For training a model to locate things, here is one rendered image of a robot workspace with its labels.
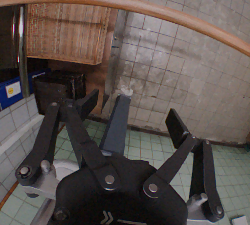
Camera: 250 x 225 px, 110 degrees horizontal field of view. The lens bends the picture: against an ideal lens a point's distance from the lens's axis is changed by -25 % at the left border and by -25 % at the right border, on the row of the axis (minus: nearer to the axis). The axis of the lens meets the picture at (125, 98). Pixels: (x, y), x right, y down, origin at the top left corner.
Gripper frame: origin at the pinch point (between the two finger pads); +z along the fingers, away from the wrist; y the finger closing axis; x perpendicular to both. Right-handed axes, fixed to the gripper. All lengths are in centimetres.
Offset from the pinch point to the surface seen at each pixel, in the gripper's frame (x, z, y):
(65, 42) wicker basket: 7, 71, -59
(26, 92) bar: -11.3, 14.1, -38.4
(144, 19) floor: 52, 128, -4
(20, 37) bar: 7.9, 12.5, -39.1
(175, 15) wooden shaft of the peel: 19.3, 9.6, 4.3
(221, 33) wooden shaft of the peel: 19.6, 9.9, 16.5
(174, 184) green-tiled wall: -98, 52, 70
